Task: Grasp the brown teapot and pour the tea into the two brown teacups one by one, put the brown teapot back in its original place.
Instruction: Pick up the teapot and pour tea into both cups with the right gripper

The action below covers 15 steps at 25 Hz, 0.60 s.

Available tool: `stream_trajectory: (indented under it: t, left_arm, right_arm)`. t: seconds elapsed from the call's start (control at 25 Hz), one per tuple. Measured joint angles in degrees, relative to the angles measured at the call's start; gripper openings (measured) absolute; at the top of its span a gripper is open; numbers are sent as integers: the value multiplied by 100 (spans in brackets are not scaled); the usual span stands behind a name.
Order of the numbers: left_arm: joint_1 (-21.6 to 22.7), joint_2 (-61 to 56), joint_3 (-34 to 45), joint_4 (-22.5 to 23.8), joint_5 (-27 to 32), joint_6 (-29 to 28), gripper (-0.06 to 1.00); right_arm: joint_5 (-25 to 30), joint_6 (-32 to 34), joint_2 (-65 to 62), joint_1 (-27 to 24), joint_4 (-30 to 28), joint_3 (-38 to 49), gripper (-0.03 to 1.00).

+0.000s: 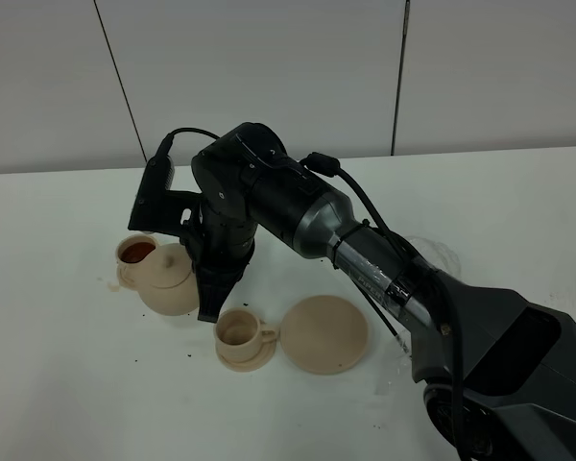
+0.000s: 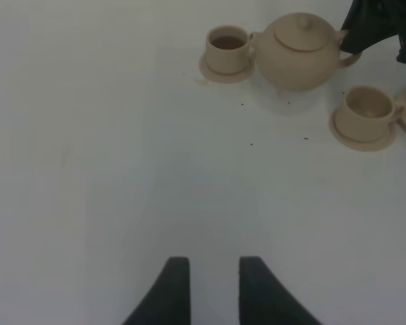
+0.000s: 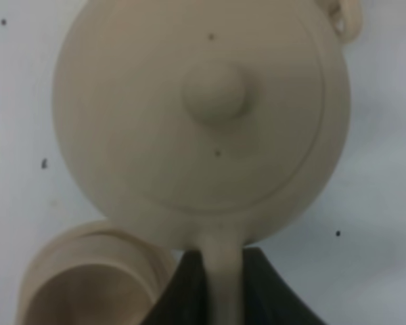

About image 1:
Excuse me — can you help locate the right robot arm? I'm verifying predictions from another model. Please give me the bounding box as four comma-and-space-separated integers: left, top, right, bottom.
184, 123, 576, 460

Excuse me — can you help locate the near tan teacup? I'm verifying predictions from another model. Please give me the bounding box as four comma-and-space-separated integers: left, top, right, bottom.
214, 308, 278, 362

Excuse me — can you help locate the near tan cup saucer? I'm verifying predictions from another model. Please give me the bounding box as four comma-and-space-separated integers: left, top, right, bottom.
216, 341, 276, 373

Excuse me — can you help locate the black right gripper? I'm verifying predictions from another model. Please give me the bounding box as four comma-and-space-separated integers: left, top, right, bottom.
180, 192, 257, 322

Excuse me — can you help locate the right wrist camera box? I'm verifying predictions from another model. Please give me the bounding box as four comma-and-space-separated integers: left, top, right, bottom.
128, 156, 203, 238

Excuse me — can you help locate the far tan teacup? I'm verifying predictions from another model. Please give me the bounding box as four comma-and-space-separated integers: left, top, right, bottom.
115, 233, 159, 269

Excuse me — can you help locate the tan teapot saucer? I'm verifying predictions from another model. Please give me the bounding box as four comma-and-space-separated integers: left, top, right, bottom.
279, 295, 370, 375

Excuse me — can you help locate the tan clay teapot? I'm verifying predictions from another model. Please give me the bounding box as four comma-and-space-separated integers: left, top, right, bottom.
135, 243, 199, 316

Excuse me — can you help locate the tan teacup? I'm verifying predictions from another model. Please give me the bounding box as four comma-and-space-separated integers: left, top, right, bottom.
214, 308, 278, 362
115, 233, 159, 269

